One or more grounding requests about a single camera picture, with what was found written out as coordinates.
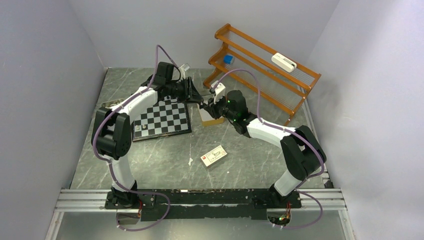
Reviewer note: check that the tin box black pieces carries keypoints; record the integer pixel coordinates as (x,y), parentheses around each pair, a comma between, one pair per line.
(209,115)

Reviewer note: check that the white red card box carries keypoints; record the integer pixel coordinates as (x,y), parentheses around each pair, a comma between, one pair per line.
(213,156)

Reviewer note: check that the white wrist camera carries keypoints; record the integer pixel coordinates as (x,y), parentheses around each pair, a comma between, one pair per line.
(183,70)
(218,91)

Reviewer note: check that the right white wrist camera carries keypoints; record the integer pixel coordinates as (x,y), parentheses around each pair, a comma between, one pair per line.
(218,91)

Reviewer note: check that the blue block on rack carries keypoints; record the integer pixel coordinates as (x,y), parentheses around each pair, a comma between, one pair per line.
(228,59)

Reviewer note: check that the white device on rack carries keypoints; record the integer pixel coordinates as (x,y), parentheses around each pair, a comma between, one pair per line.
(283,62)

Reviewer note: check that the tin box white pieces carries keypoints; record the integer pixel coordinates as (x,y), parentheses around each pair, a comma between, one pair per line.
(111,103)

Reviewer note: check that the orange wooden rack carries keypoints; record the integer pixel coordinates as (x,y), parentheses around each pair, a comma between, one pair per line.
(252,61)

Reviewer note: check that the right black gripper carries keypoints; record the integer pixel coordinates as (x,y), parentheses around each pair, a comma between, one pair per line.
(212,107)

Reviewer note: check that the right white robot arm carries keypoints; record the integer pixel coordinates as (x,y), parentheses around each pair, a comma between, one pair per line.
(303,155)

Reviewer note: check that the black white chessboard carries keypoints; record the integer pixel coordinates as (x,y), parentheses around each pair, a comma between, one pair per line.
(166,118)

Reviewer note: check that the black mounting base plate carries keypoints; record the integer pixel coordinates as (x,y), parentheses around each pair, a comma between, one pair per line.
(154,204)

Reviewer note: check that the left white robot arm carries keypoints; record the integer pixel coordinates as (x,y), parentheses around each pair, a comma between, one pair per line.
(112,131)

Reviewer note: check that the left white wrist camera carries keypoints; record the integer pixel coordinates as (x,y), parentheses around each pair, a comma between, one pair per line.
(183,70)

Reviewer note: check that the aluminium rail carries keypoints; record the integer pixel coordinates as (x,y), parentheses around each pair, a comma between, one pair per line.
(93,200)

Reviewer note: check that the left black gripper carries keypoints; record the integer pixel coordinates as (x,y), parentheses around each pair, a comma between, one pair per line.
(190,92)

